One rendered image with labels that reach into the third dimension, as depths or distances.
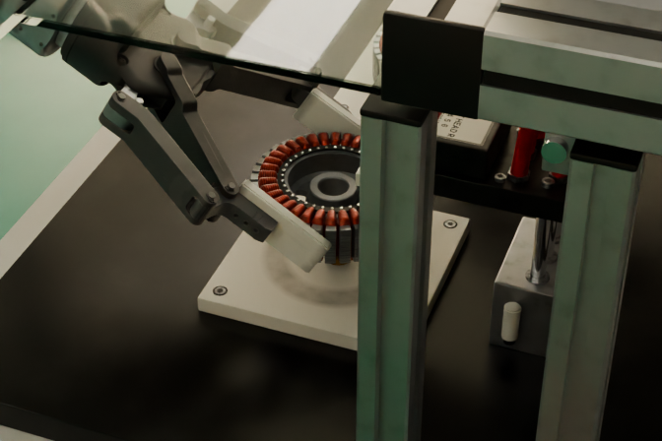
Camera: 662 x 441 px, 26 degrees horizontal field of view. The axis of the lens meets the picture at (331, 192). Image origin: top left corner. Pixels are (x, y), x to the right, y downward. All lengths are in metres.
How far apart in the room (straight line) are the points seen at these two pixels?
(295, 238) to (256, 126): 0.25
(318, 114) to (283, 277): 0.12
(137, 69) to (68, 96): 1.70
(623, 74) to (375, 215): 0.16
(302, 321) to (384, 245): 0.24
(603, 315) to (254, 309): 0.33
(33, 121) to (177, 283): 1.60
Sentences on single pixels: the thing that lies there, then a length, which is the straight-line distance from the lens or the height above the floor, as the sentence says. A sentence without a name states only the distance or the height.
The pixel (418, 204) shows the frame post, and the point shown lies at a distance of 0.69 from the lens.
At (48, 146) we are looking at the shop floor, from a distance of 2.53.
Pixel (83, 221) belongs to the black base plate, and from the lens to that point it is 1.08.
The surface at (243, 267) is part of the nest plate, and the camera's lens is 1.00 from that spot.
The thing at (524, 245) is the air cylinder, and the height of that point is 0.82.
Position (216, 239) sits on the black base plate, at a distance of 1.05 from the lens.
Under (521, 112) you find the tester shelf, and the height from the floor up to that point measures 1.08.
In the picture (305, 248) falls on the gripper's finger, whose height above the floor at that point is 0.84.
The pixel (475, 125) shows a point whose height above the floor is 0.92.
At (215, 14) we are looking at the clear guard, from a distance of 0.72.
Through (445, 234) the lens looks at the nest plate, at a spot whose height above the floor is 0.78.
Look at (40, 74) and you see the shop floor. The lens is 2.73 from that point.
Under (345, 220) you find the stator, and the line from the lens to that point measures 0.93.
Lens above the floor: 1.42
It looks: 37 degrees down
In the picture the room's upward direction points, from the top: straight up
